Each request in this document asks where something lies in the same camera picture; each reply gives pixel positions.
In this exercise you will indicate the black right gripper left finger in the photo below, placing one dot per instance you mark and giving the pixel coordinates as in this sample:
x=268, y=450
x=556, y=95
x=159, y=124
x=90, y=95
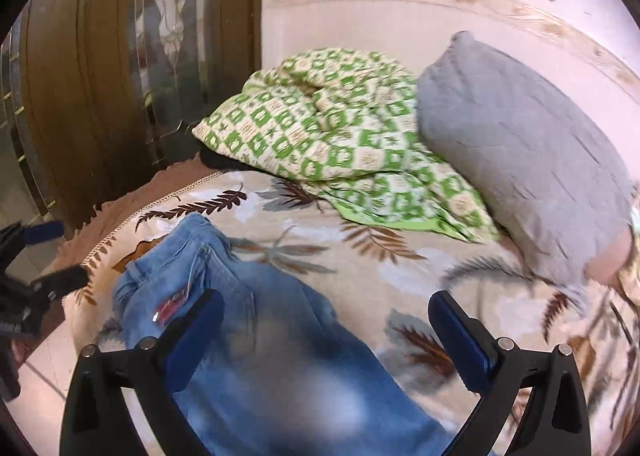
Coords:
x=96, y=419

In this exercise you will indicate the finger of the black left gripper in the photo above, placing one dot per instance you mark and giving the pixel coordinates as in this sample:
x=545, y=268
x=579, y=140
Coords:
x=56, y=285
x=42, y=232

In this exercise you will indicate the grey pillow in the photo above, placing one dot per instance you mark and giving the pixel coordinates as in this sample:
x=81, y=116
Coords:
x=547, y=173

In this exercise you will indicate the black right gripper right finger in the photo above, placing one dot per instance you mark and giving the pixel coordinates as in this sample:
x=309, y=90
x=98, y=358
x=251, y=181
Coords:
x=555, y=420

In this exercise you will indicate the beige leaf print bedspread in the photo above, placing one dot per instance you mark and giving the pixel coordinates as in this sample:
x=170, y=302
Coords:
x=378, y=280

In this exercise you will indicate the light blue denim jeans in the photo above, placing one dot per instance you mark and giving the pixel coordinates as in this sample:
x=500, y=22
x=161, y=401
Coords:
x=284, y=376

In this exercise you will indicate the green white patterned blanket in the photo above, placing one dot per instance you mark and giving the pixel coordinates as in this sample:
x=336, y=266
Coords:
x=341, y=123

